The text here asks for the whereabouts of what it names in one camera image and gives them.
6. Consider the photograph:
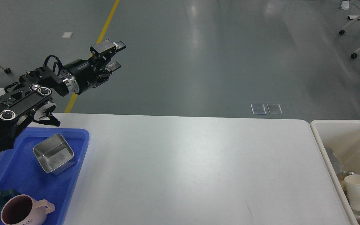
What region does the left clear floor plate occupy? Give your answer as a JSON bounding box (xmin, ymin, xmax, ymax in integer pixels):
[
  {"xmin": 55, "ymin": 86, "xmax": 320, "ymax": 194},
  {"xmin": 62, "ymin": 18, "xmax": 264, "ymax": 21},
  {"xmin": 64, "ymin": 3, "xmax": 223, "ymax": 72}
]
[{"xmin": 251, "ymin": 103, "xmax": 267, "ymax": 115}]

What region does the blue plastic tray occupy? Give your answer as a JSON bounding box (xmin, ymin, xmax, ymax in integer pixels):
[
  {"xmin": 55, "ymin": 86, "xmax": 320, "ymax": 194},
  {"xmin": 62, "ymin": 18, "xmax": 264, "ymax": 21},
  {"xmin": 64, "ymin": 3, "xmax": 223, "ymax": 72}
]
[{"xmin": 0, "ymin": 127, "xmax": 90, "ymax": 225}]

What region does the white paper on floor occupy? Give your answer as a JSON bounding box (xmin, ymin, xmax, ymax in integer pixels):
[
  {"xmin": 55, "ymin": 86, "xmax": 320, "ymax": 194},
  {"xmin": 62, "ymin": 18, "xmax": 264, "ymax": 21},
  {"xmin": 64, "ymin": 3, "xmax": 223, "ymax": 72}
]
[{"xmin": 61, "ymin": 32, "xmax": 73, "ymax": 38}]

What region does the white plastic bin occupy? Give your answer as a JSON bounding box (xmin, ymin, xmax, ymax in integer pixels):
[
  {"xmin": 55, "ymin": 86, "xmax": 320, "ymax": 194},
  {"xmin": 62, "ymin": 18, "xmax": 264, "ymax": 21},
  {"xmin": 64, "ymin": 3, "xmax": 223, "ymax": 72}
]
[{"xmin": 310, "ymin": 120, "xmax": 360, "ymax": 225}]

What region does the right clear floor plate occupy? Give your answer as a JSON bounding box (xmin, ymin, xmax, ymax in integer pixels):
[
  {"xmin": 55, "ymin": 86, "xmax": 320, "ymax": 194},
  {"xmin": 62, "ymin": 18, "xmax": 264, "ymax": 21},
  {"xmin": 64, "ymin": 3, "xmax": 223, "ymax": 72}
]
[{"xmin": 267, "ymin": 104, "xmax": 283, "ymax": 114}]

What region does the clear floor plate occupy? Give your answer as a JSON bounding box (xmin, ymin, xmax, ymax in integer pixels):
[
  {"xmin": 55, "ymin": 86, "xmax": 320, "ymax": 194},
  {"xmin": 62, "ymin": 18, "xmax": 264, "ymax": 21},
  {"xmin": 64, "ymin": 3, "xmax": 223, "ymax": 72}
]
[
  {"xmin": 251, "ymin": 103, "xmax": 267, "ymax": 115},
  {"xmin": 267, "ymin": 104, "xmax": 283, "ymax": 114}
]

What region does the stainless steel rectangular container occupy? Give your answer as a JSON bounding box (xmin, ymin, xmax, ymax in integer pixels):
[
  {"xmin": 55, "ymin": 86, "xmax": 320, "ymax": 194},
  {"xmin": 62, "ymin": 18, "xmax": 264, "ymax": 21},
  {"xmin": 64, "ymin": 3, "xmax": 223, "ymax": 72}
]
[{"xmin": 33, "ymin": 134, "xmax": 76, "ymax": 176}]

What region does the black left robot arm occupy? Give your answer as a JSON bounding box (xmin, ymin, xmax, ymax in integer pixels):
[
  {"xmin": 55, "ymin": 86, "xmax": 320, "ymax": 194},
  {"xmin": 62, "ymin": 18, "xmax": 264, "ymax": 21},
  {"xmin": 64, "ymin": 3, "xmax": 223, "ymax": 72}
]
[{"xmin": 0, "ymin": 39, "xmax": 126, "ymax": 152}]

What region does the white paper cup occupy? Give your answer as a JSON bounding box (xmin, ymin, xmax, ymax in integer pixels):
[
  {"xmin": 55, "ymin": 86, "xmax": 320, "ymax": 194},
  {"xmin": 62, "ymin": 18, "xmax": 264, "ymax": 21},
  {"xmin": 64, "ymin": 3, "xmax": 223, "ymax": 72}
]
[{"xmin": 344, "ymin": 174, "xmax": 360, "ymax": 211}]

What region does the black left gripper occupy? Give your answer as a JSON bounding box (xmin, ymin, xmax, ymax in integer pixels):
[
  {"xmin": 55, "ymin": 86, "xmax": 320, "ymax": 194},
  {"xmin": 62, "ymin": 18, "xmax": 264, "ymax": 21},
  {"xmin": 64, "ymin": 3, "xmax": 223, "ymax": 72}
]
[{"xmin": 60, "ymin": 39, "xmax": 126, "ymax": 95}]

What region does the pink ceramic mug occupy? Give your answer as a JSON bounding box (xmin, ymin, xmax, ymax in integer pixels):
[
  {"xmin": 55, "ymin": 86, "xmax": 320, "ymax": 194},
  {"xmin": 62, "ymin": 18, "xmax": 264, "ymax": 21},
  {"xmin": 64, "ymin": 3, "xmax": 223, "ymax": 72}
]
[{"xmin": 0, "ymin": 195, "xmax": 55, "ymax": 225}]

